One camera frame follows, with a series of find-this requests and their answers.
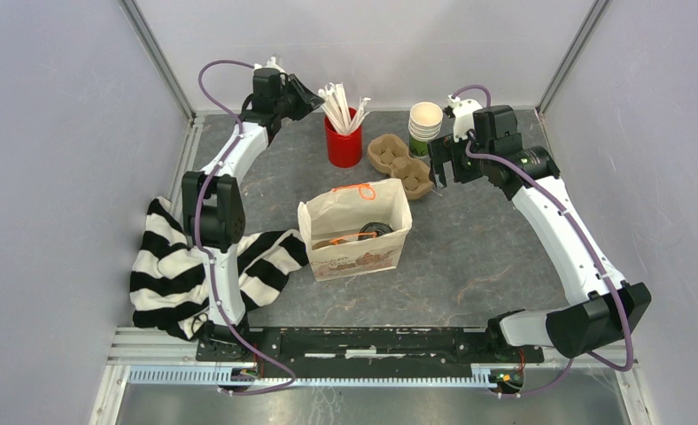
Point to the black plastic cup lid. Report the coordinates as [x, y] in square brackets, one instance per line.
[374, 230]

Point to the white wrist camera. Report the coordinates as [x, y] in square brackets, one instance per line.
[461, 111]
[274, 62]

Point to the white wrapped straws bundle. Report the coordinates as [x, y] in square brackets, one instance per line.
[336, 108]

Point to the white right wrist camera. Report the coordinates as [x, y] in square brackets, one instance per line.
[461, 111]

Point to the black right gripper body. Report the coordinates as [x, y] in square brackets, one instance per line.
[466, 168]

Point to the black white striped cloth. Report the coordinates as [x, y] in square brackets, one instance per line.
[168, 287]

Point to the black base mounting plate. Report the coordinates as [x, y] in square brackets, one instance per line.
[369, 352]

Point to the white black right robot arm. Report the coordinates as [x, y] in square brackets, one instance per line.
[604, 308]

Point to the brown pulp cup carrier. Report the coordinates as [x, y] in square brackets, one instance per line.
[327, 243]

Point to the stack of paper cups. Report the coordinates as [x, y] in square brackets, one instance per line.
[425, 121]

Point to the red straw holder cup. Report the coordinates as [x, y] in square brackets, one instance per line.
[344, 151]

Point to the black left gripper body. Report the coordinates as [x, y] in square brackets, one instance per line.
[292, 104]

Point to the beige paper gift bag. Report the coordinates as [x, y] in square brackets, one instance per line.
[341, 213]

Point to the white slotted cable duct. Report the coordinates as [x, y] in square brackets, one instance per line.
[231, 377]

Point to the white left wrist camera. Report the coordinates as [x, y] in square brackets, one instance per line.
[274, 62]

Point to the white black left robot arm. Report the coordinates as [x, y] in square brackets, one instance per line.
[212, 207]

